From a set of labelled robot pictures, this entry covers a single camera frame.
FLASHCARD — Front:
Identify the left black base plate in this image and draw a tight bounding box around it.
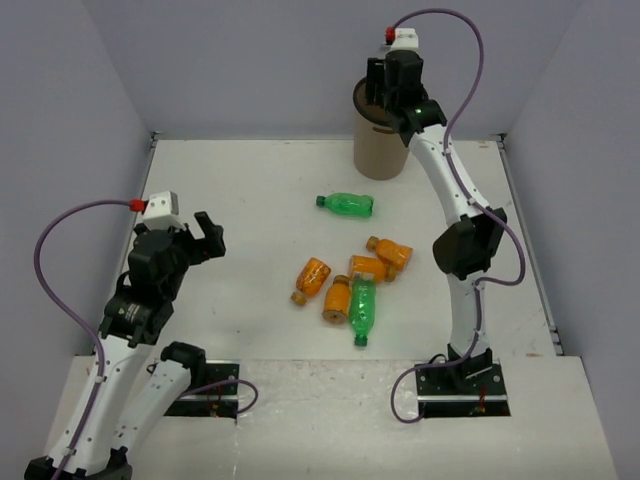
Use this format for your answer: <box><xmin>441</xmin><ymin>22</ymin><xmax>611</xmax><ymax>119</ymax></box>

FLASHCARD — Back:
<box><xmin>163</xmin><ymin>358</ymin><xmax>240</xmax><ymax>419</ymax></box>

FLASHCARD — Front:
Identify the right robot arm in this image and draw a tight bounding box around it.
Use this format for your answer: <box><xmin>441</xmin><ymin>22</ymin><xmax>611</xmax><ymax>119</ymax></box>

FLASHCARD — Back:
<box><xmin>365</xmin><ymin>49</ymin><xmax>506</xmax><ymax>393</ymax></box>

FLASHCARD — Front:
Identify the green bottle front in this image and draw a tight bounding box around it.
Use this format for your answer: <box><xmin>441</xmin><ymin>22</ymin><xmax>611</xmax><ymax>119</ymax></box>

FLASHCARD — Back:
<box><xmin>349</xmin><ymin>278</ymin><xmax>377</xmax><ymax>348</ymax></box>

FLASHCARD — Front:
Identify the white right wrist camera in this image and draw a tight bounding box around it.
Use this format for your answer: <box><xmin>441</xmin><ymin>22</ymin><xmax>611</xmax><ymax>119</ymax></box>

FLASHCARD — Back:
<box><xmin>384</xmin><ymin>27</ymin><xmax>419</xmax><ymax>51</ymax></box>

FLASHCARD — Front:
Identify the green bottle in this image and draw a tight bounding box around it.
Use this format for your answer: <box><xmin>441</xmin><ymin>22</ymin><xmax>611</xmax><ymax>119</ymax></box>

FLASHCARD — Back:
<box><xmin>349</xmin><ymin>278</ymin><xmax>377</xmax><ymax>348</ymax></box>
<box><xmin>315</xmin><ymin>192</ymin><xmax>374</xmax><ymax>218</ymax></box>

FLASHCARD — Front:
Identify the orange bottle floral label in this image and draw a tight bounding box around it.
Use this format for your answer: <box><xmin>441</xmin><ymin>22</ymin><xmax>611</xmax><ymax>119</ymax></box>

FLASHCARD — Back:
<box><xmin>291</xmin><ymin>257</ymin><xmax>331</xmax><ymax>306</ymax></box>

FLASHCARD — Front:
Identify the brown cardboard bin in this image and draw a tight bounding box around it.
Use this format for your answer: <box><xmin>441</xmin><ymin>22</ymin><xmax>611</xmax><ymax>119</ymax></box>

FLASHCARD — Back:
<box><xmin>352</xmin><ymin>78</ymin><xmax>408</xmax><ymax>181</ymax></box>

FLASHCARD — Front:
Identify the orange bottle middle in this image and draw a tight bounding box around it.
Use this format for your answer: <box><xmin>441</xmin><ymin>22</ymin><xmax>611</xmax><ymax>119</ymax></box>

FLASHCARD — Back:
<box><xmin>322</xmin><ymin>275</ymin><xmax>351</xmax><ymax>325</ymax></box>

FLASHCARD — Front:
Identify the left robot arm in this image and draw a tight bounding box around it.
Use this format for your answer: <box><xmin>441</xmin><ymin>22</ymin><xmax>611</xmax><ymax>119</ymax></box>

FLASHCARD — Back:
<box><xmin>24</xmin><ymin>210</ymin><xmax>226</xmax><ymax>479</ymax></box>

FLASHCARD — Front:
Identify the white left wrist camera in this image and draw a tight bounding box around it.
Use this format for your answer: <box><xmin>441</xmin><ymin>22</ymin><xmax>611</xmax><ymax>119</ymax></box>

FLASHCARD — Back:
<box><xmin>142</xmin><ymin>191</ymin><xmax>184</xmax><ymax>230</ymax></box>

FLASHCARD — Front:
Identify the orange bottle centre lying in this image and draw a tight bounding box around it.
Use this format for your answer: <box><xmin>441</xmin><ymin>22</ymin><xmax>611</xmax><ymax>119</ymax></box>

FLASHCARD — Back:
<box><xmin>348</xmin><ymin>255</ymin><xmax>397</xmax><ymax>283</ymax></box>

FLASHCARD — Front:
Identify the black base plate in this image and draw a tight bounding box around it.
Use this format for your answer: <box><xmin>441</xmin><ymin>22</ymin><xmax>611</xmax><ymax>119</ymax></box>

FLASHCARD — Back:
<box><xmin>163</xmin><ymin>358</ymin><xmax>240</xmax><ymax>419</ymax></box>
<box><xmin>415</xmin><ymin>363</ymin><xmax>511</xmax><ymax>419</ymax></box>

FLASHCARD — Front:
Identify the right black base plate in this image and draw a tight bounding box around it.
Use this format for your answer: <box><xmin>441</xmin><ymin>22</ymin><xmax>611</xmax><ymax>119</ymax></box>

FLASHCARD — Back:
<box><xmin>415</xmin><ymin>363</ymin><xmax>511</xmax><ymax>419</ymax></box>

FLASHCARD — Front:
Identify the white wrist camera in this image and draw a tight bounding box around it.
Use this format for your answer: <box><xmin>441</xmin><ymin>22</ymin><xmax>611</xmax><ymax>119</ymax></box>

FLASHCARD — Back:
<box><xmin>384</xmin><ymin>27</ymin><xmax>419</xmax><ymax>51</ymax></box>
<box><xmin>142</xmin><ymin>191</ymin><xmax>184</xmax><ymax>230</ymax></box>

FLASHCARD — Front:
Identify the orange bottle far right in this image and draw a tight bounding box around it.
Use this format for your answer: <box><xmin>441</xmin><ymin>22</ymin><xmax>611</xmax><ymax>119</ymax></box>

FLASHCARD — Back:
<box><xmin>366</xmin><ymin>236</ymin><xmax>413</xmax><ymax>271</ymax></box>

